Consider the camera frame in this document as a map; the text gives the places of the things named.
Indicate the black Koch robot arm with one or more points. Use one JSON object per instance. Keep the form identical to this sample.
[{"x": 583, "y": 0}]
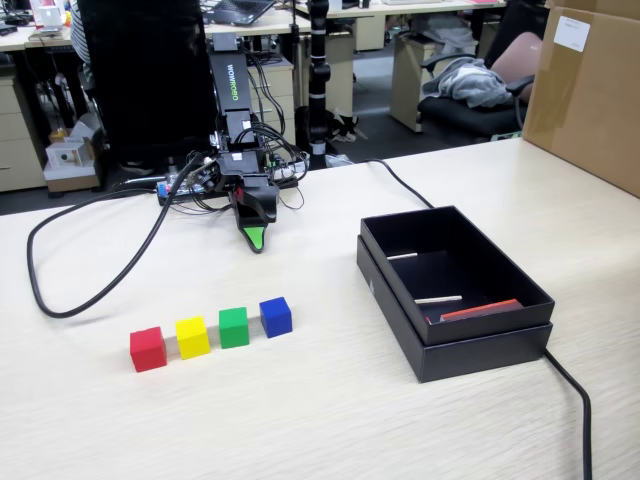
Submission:
[{"x": 232, "y": 75}]

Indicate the blue cube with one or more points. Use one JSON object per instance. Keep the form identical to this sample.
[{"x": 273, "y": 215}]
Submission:
[{"x": 275, "y": 319}]

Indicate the person in striped shirt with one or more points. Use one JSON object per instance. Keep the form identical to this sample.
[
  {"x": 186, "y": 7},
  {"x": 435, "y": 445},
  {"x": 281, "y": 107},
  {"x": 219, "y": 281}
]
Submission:
[{"x": 80, "y": 35}]

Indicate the yellow cube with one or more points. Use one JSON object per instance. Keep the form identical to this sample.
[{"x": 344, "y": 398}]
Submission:
[{"x": 193, "y": 339}]

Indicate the white cardboard box with toy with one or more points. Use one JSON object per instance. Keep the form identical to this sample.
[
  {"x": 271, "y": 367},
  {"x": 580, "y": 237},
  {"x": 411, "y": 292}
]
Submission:
[{"x": 65, "y": 159}]

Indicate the black gripper motor block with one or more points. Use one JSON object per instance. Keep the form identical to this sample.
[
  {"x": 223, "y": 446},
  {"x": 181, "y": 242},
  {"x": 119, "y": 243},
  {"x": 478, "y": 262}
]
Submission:
[{"x": 239, "y": 167}]

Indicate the brown cardboard box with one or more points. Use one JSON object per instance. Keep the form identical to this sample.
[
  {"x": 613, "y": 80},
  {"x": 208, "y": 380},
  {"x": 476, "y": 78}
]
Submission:
[{"x": 590, "y": 110}]

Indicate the black pole with white bands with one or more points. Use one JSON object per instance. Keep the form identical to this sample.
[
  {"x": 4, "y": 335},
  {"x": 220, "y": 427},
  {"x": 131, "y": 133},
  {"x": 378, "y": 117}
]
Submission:
[{"x": 318, "y": 75}]

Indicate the grey clothes pile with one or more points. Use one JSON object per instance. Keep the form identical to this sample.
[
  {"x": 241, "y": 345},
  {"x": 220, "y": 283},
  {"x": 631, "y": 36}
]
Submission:
[{"x": 465, "y": 82}]

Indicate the green cube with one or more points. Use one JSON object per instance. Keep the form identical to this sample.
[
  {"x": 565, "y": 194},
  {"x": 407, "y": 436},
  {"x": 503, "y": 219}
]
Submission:
[{"x": 234, "y": 329}]

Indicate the black mesh office chair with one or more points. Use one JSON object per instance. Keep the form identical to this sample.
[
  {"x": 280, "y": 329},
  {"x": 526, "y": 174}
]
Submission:
[{"x": 150, "y": 75}]

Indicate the beige desk side panel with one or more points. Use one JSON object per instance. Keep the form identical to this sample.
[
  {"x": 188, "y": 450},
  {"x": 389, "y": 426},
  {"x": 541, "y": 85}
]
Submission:
[{"x": 405, "y": 90}]

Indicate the black open box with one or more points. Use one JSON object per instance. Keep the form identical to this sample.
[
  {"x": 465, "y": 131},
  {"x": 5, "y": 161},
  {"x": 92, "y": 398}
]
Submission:
[{"x": 475, "y": 361}]

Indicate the black box tray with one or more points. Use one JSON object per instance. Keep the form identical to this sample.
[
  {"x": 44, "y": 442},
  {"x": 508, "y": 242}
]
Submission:
[{"x": 480, "y": 326}]

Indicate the red cube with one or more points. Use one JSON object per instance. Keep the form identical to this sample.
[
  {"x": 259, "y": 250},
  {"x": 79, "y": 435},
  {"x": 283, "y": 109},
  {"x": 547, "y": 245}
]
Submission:
[{"x": 148, "y": 351}]

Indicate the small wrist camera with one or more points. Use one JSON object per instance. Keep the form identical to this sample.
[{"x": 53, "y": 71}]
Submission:
[{"x": 205, "y": 176}]

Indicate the long white stick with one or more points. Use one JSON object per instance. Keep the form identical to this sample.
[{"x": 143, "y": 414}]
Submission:
[{"x": 438, "y": 300}]

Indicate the black laptop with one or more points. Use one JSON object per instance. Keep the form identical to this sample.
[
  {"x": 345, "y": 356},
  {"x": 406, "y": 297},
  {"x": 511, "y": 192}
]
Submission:
[{"x": 240, "y": 10}]

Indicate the office chair with pink back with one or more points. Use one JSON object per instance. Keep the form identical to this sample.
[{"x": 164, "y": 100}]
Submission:
[{"x": 460, "y": 117}]

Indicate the short white stick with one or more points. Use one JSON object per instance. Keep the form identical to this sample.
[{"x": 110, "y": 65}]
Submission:
[{"x": 402, "y": 255}]

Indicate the beige plain cabinet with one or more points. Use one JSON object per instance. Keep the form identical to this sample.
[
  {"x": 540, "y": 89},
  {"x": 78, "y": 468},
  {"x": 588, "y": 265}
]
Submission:
[{"x": 17, "y": 140}]

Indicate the orange flat block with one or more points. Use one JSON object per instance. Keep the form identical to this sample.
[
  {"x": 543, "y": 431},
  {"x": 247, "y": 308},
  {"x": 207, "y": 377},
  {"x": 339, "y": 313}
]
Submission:
[{"x": 480, "y": 309}]

